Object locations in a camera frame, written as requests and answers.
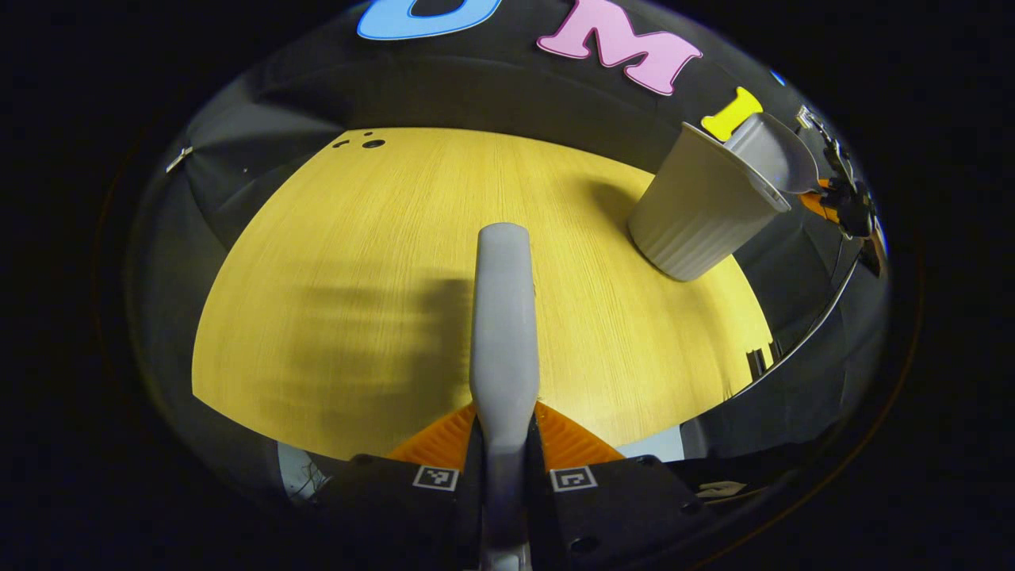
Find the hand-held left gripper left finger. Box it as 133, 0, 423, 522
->
317, 403, 485, 571

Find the white garbage bin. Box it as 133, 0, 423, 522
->
628, 121, 792, 282

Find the wooden desktop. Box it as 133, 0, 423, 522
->
192, 127, 774, 462

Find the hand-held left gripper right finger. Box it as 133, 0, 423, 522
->
527, 400, 714, 571

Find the small grey broom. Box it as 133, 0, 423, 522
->
469, 223, 542, 571

